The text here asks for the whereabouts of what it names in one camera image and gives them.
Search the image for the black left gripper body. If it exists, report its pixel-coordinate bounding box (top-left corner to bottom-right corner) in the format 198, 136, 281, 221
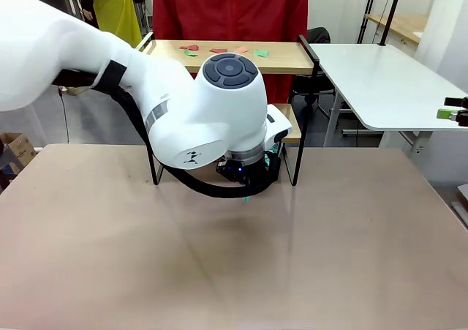
216, 156, 264, 185

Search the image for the large white side table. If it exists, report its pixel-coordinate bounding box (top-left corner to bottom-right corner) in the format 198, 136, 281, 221
309, 43, 468, 159

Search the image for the wooden background desk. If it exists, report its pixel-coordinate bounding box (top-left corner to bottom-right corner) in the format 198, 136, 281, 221
364, 13, 429, 46

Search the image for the thick black stand pole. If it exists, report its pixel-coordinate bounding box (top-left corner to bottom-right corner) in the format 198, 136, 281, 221
379, 0, 405, 47

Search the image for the thin black tripod stand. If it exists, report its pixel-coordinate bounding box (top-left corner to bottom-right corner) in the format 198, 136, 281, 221
357, 0, 381, 45

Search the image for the black office chair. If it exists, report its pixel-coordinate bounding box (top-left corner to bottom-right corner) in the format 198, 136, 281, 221
288, 26, 339, 121

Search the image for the person in red jacket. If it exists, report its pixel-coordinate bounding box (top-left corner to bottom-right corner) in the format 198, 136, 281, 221
151, 0, 311, 106

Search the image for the person in yellow apron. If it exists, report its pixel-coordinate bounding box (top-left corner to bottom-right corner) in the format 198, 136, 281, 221
93, 0, 144, 49

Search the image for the cardboard box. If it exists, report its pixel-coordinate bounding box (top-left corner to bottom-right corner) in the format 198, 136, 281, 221
0, 132, 38, 176

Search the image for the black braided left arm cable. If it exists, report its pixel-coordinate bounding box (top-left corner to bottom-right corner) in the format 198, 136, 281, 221
107, 84, 282, 200

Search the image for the two-tier wooden shelf black frame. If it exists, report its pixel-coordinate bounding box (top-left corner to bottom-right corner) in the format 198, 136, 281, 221
134, 31, 321, 187

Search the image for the thin black floor cable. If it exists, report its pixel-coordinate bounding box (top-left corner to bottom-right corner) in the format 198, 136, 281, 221
58, 86, 71, 144

